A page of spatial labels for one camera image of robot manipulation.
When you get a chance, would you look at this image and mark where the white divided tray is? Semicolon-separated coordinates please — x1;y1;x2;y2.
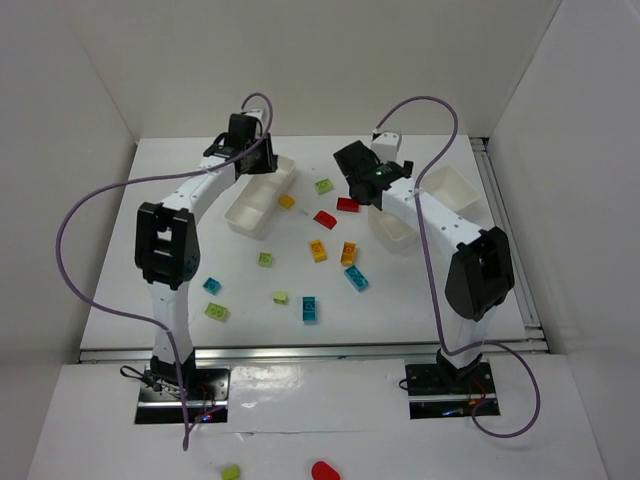
368;166;482;257
224;155;296;238

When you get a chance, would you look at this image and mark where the aluminium front rail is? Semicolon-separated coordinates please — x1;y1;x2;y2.
77;339;551;365

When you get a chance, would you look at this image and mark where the aluminium right rail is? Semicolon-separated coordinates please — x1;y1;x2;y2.
470;137;549;353

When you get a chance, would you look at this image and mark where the small yellow lego near tray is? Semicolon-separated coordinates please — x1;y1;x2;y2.
278;195;295;209

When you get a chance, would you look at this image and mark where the pale green small lego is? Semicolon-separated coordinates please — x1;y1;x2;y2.
273;291;288;305

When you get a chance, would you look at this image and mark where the red piece outside front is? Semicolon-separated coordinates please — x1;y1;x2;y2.
311;461;341;480

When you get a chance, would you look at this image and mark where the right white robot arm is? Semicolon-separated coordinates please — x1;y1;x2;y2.
333;141;515;386

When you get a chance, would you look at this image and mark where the aluminium rail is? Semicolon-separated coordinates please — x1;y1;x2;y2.
470;137;549;353
77;339;551;365

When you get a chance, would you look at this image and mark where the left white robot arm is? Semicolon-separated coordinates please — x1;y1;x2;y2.
134;109;278;385

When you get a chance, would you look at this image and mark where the green lego outside front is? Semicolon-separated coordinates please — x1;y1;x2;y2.
220;465;240;480

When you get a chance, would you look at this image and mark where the small teal lego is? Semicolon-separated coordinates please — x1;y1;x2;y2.
202;277;221;295

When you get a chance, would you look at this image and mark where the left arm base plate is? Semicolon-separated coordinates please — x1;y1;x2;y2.
134;367;231;425

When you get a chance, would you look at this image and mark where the yellow lego centre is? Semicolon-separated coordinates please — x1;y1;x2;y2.
309;240;327;263

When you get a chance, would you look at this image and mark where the orange lego centre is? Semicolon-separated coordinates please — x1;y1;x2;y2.
340;242;357;266

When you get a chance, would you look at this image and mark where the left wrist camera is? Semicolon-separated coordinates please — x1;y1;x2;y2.
243;108;267;123

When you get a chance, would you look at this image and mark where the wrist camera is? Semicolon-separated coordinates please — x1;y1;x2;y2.
243;108;267;123
370;131;402;163

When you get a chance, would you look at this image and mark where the red rounded lego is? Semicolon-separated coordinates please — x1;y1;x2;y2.
313;210;337;230

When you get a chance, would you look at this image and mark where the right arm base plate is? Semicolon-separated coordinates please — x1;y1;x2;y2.
398;362;500;420

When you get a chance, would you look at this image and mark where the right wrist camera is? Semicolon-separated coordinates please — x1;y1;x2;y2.
370;131;402;163

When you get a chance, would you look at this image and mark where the red rectangular lego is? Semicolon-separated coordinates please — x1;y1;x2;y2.
336;197;360;213

